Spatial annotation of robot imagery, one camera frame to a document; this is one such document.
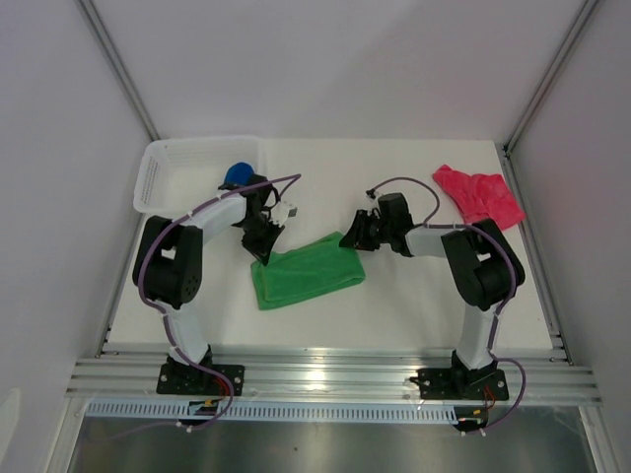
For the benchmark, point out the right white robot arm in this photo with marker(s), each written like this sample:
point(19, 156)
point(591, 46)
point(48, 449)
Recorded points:
point(484, 268)

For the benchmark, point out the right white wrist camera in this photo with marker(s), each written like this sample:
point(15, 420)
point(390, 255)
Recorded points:
point(372, 194)

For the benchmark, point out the right aluminium corner post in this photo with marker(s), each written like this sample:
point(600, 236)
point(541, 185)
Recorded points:
point(560, 58)

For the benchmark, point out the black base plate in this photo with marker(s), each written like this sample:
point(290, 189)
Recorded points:
point(461, 384)
point(178, 379)

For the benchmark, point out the blue towel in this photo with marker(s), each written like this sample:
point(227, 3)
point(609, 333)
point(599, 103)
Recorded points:
point(239, 172)

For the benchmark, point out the aluminium corner post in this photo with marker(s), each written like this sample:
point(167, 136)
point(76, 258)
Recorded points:
point(96, 25)
point(560, 58)

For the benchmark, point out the left aluminium corner post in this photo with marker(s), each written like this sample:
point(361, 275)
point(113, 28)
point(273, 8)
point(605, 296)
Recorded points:
point(96, 25)

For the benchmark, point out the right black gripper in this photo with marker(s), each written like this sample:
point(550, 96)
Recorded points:
point(357, 235)

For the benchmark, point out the white plastic basket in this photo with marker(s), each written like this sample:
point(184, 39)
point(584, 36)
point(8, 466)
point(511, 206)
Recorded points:
point(176, 175)

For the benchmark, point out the aluminium front rail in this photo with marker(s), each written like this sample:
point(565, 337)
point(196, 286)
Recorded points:
point(325, 374)

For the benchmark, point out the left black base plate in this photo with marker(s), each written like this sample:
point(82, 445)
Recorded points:
point(178, 379)

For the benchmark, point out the pink towel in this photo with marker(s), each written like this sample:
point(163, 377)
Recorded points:
point(480, 196)

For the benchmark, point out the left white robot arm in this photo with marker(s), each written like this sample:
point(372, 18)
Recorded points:
point(168, 268)

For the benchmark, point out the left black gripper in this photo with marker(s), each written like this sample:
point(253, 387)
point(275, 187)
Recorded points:
point(261, 250)

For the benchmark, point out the white slotted cable duct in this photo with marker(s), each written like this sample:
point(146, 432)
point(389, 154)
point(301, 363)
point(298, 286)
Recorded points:
point(363, 413)

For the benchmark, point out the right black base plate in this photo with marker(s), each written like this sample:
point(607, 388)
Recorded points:
point(461, 384)

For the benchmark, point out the green towel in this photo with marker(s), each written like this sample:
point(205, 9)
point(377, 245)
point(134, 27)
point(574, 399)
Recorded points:
point(301, 274)

